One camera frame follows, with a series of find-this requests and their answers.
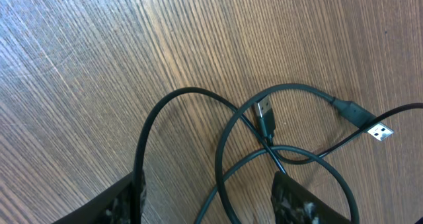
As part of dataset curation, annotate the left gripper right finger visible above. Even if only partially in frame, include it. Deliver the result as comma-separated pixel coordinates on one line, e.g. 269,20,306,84
270,171,352,224

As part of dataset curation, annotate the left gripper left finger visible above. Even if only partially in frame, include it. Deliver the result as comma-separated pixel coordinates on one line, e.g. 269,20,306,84
54,172,147,224

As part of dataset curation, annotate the black usb cable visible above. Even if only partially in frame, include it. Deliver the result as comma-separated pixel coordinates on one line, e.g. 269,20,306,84
253,94,423,165
132,83,395,224

